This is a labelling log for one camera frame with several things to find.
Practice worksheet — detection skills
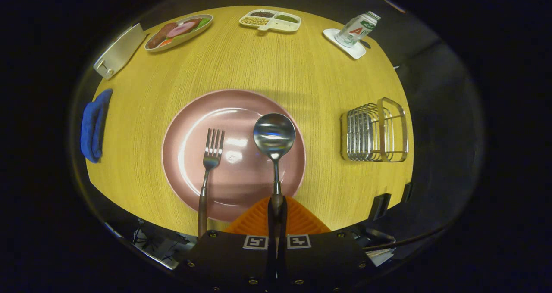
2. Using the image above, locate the grey plate of food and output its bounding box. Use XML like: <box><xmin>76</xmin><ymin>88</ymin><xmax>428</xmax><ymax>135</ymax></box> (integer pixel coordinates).
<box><xmin>144</xmin><ymin>14</ymin><xmax>213</xmax><ymax>53</ymax></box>

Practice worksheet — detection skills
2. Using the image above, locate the white drink bottle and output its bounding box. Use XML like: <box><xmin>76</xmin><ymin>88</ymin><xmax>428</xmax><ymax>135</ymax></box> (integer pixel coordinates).
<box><xmin>336</xmin><ymin>11</ymin><xmax>381</xmax><ymax>48</ymax></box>

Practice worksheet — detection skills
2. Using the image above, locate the pink plate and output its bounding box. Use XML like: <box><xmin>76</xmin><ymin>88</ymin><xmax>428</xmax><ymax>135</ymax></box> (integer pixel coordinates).
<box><xmin>162</xmin><ymin>89</ymin><xmax>307</xmax><ymax>223</ymax></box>

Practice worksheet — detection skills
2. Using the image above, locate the fork with brown handle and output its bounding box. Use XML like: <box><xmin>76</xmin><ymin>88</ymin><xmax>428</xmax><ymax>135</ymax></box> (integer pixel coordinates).
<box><xmin>198</xmin><ymin>128</ymin><xmax>226</xmax><ymax>237</ymax></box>

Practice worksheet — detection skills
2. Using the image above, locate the white square coaster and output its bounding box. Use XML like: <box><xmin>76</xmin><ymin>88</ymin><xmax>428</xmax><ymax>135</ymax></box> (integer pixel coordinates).
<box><xmin>323</xmin><ymin>28</ymin><xmax>367</xmax><ymax>60</ymax></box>

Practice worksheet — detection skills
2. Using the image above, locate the brown steak piece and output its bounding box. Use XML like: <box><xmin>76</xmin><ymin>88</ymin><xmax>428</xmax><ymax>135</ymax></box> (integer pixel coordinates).
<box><xmin>148</xmin><ymin>23</ymin><xmax>178</xmax><ymax>48</ymax></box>

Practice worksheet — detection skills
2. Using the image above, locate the white divided tray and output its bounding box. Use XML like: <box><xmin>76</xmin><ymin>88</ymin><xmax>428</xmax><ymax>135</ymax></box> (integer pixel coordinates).
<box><xmin>239</xmin><ymin>9</ymin><xmax>301</xmax><ymax>33</ymax></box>

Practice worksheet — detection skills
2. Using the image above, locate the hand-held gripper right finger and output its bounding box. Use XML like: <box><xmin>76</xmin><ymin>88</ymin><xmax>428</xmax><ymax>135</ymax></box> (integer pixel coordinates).
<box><xmin>278</xmin><ymin>196</ymin><xmax>380</xmax><ymax>293</ymax></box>

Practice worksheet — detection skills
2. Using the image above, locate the metal wire rack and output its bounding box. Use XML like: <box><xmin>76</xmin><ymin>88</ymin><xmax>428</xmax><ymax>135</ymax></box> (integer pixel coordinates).
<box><xmin>340</xmin><ymin>97</ymin><xmax>409</xmax><ymax>163</ymax></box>

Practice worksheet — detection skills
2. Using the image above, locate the blue towel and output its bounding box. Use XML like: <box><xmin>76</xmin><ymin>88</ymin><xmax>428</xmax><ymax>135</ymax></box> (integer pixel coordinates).
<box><xmin>80</xmin><ymin>88</ymin><xmax>113</xmax><ymax>163</ymax></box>

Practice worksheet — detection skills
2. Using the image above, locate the spoon with brown handle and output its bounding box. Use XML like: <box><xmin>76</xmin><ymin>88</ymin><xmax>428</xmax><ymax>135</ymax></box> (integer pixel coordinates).
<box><xmin>253</xmin><ymin>113</ymin><xmax>296</xmax><ymax>214</ymax></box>

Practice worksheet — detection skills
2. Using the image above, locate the pink ham slice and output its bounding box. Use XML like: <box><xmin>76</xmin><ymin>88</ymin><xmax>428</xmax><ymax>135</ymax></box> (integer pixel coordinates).
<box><xmin>167</xmin><ymin>22</ymin><xmax>197</xmax><ymax>38</ymax></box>

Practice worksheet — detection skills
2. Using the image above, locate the white toaster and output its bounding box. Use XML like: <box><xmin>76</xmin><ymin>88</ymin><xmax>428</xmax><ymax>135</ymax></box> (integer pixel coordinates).
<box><xmin>93</xmin><ymin>23</ymin><xmax>147</xmax><ymax>80</ymax></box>

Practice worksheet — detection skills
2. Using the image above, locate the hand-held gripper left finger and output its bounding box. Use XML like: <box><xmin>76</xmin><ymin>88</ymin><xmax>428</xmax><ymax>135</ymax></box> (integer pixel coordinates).
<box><xmin>175</xmin><ymin>197</ymin><xmax>276</xmax><ymax>293</ymax></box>

